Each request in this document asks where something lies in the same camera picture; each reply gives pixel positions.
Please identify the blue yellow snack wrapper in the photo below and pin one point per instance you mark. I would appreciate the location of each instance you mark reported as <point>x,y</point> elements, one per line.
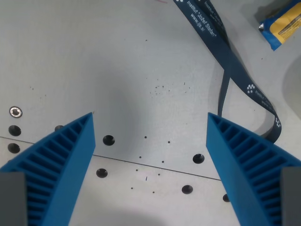
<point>279,28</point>

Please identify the silver screw head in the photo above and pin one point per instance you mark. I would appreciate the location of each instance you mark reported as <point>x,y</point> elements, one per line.
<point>15,111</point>

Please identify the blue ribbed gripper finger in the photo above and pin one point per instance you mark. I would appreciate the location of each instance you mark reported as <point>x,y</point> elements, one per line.
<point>70,164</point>
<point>230,160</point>

